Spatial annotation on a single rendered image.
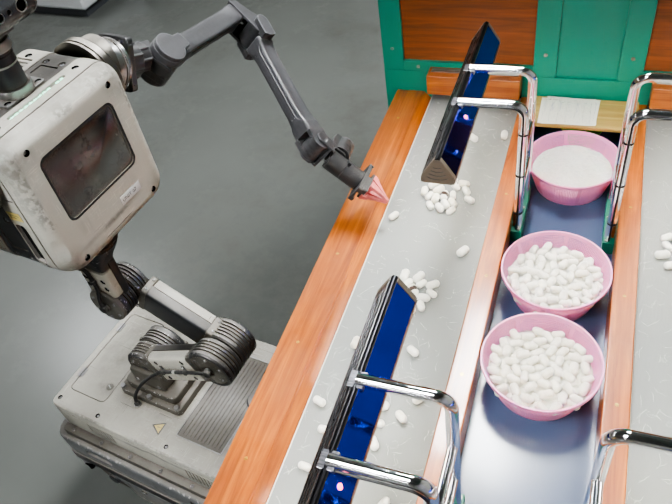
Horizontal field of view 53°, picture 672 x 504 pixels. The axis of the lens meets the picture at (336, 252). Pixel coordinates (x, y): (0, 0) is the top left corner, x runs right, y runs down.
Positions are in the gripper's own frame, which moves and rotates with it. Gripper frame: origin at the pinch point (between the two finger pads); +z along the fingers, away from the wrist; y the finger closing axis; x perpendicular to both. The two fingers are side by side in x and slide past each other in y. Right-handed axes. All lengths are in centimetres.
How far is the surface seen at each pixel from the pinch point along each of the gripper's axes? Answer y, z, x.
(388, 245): -9.0, 7.6, 4.4
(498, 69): 21.9, 0.9, -39.3
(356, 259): -17.4, 1.7, 7.2
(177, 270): 25, -32, 134
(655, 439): -73, 32, -66
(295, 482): -80, 9, 4
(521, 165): 6.6, 19.2, -31.8
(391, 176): 17.5, 1.1, 7.5
